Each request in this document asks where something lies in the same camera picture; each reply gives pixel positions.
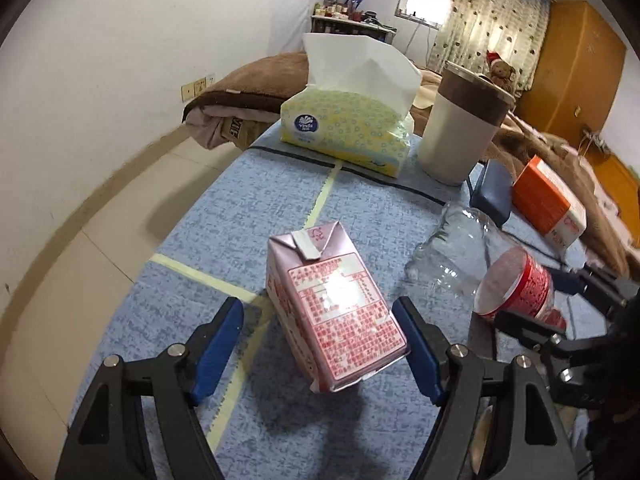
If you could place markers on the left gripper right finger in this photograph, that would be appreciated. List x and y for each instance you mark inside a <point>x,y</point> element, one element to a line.
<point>427,357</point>

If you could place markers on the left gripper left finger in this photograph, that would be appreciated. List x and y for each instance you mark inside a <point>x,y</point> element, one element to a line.
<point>210,348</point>

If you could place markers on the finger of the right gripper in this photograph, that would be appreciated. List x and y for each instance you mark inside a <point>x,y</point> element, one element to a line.
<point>595,284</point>
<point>531,334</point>

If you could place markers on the pink milk carton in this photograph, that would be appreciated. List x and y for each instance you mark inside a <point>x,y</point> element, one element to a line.
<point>337,322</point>

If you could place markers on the clear plastic bottle red cap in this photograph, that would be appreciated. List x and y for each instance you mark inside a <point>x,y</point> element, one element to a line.
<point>468,256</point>

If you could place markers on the blue patterned table cloth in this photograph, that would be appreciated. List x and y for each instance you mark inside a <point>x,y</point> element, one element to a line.
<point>134,419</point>

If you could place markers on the orange white carton box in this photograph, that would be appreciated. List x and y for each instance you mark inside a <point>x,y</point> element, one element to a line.
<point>549,205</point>

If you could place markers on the wooden bed with headboard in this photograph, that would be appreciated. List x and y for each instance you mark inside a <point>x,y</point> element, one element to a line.
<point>618,181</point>

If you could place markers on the dark blue glasses case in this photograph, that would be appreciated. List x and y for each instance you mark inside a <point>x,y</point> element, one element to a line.
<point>492,192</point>

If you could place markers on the beige brown tumbler cup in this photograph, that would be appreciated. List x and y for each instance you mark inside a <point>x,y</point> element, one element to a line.
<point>467,112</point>

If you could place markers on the brown teddy bear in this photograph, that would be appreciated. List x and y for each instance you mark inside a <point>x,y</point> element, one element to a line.
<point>501,73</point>

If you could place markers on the wooden wardrobe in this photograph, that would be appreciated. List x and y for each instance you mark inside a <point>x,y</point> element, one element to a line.
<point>577,76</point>

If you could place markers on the brown fleece blanket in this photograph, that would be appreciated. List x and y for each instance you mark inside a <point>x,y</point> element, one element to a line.
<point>264,85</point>

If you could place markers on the yellow green tissue pack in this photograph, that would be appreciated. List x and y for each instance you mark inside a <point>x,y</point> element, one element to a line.
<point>356,103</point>

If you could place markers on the heart patterned curtain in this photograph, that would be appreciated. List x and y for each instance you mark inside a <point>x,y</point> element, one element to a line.
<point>514,29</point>

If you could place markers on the shelf with clutter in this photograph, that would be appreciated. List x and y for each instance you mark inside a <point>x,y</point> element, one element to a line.
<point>332,17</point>

